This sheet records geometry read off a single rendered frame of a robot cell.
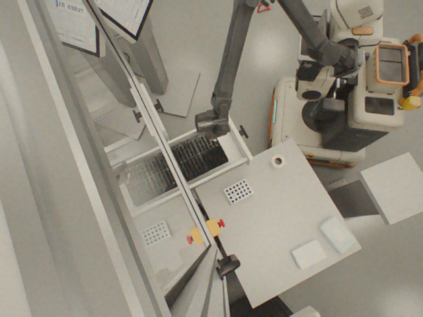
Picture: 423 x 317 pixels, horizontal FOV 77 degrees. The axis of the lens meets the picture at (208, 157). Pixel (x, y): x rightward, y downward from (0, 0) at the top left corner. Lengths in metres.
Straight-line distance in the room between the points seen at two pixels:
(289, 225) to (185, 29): 2.09
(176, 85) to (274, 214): 1.51
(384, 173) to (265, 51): 1.57
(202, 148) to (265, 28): 1.80
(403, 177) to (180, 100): 1.67
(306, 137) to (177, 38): 1.53
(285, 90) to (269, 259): 1.28
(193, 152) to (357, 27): 0.83
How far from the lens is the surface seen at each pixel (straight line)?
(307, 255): 1.35
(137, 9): 1.60
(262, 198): 1.36
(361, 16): 1.22
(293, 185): 1.41
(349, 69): 1.20
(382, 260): 2.41
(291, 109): 2.08
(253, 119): 2.31
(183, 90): 2.40
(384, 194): 1.57
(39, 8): 0.22
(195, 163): 1.24
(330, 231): 1.39
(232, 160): 1.31
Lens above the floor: 2.10
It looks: 74 degrees down
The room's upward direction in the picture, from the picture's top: 9 degrees counter-clockwise
